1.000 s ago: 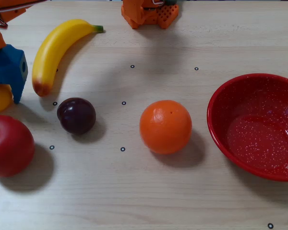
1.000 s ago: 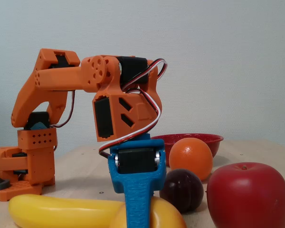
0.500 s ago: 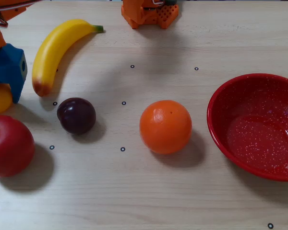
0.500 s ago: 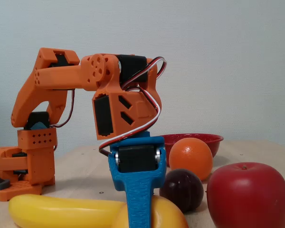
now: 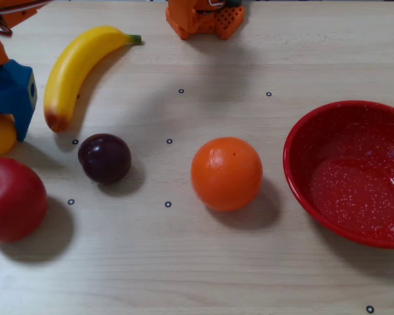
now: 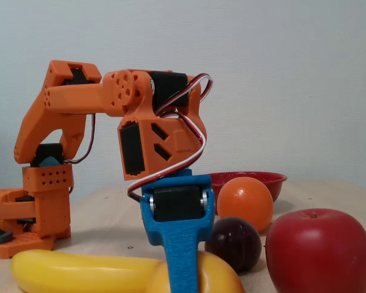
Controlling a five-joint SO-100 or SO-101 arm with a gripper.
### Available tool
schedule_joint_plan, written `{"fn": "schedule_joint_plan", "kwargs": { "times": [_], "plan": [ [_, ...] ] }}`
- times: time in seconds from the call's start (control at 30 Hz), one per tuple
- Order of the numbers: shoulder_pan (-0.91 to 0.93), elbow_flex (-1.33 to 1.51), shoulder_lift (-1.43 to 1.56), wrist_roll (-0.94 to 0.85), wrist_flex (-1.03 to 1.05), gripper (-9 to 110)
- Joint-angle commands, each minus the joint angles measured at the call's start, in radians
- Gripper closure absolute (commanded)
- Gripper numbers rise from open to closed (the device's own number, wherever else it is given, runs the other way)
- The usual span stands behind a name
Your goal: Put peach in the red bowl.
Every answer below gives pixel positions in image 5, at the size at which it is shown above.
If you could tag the dark grey table clamp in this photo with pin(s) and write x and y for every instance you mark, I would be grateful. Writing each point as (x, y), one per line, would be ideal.
(233, 2)

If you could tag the yellow toy banana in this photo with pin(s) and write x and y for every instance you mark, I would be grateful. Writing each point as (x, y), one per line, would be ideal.
(69, 72)

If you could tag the yellow orange toy peach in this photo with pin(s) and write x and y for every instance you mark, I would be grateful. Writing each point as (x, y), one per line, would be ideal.
(0, 138)

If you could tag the orange robot base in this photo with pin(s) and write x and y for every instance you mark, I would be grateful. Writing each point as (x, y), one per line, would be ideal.
(184, 19)

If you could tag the dark purple toy plum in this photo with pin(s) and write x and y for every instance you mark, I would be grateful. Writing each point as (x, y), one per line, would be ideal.
(105, 159)

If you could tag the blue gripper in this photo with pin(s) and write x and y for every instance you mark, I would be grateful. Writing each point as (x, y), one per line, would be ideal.
(7, 93)

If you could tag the red toy apple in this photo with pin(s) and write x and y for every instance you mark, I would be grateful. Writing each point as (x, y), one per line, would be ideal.
(13, 200)

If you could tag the red speckled bowl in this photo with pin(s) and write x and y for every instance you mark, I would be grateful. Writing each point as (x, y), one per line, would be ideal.
(348, 197)

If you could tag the orange toy orange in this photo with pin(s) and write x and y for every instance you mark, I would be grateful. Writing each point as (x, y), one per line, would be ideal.
(226, 174)

